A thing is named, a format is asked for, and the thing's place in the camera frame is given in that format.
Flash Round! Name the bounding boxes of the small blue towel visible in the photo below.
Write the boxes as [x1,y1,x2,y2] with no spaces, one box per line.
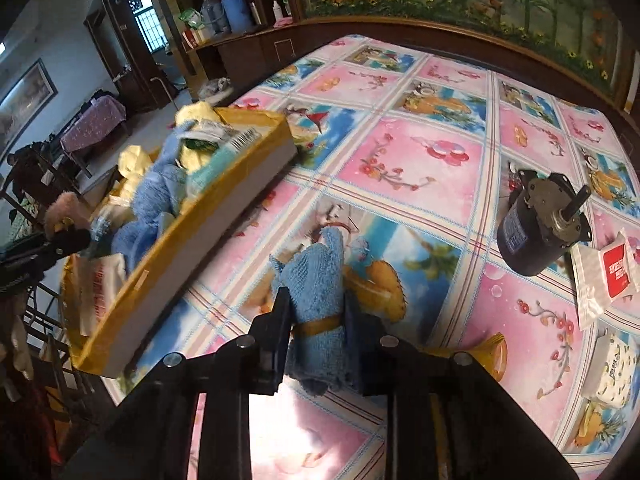
[269,226,352,396]

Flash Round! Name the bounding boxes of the yellow towel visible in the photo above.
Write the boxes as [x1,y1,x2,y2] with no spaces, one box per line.
[113,101,224,204]

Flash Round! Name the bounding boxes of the large blue towel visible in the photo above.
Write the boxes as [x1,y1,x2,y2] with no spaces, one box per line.
[111,158,186,275]

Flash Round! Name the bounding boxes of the teal cartoon tissue pack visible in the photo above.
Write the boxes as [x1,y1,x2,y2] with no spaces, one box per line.
[186,130,262,198]

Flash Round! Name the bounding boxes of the pink fuzzy soft object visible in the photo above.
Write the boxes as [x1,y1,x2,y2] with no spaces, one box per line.
[43,192,90,240]

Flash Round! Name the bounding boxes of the white desiccant packet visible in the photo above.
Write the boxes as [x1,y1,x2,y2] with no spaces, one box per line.
[76,254,127,337]

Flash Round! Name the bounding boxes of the yellow cardboard box tray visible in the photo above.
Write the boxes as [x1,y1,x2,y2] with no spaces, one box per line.
[61,108,296,378]

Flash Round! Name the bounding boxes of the purple covered table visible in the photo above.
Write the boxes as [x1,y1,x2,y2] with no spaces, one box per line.
[61,96,126,155]

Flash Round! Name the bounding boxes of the colourful printed tablecloth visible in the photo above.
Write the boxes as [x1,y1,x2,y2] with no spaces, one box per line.
[106,35,639,479]

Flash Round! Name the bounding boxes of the green white small packet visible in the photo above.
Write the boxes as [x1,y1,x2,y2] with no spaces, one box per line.
[178,119,239,153]

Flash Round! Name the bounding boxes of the black electric motor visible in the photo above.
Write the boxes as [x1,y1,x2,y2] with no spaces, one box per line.
[497,169,592,276]

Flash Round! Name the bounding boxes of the lemon print tissue pack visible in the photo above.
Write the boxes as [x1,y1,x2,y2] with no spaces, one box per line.
[580,330,639,408]

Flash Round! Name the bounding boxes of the red white striped packet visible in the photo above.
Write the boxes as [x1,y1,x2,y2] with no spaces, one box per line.
[570,229,639,330]

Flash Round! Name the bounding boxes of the blue water jug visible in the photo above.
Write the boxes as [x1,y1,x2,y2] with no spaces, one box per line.
[221,0,253,34]

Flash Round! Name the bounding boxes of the framed wall picture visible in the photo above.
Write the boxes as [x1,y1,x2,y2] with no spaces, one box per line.
[1,58,58,158]

